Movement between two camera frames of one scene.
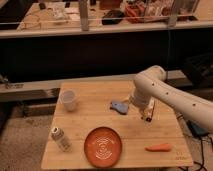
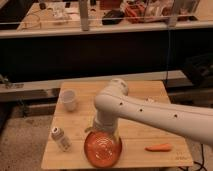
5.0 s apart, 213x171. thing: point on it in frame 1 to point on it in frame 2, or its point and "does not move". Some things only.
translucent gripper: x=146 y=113 to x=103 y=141
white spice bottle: x=61 y=139 does not move
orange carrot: x=159 y=148 does not move
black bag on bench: x=113 y=17 does not move
